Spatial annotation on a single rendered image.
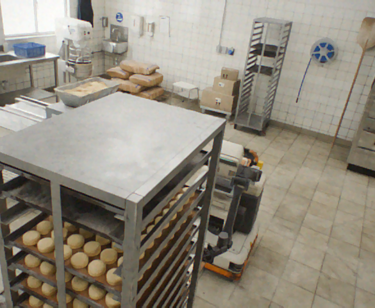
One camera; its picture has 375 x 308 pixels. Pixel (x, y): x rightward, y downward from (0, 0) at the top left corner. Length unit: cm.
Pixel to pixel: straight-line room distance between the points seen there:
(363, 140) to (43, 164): 491
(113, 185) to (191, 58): 632
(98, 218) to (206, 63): 612
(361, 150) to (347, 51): 168
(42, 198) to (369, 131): 485
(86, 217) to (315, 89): 572
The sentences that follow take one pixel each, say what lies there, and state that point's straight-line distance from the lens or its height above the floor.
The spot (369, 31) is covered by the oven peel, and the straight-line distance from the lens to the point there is 620.
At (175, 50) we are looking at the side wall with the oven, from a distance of 724.
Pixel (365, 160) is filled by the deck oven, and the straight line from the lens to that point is 562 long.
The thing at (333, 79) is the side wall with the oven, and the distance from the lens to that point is 637.
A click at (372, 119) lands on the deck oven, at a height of 85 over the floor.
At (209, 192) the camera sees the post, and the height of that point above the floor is 151.
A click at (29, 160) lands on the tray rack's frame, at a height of 182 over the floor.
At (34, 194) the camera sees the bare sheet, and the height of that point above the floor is 167.
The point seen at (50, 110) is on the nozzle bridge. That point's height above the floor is 116.
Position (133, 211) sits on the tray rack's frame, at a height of 179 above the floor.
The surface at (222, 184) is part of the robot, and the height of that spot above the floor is 89.
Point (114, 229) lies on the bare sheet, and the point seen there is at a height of 167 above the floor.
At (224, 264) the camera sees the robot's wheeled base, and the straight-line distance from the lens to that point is 309.
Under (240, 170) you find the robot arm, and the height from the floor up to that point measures 126.
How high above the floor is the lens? 228
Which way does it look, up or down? 26 degrees down
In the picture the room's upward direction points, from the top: 7 degrees clockwise
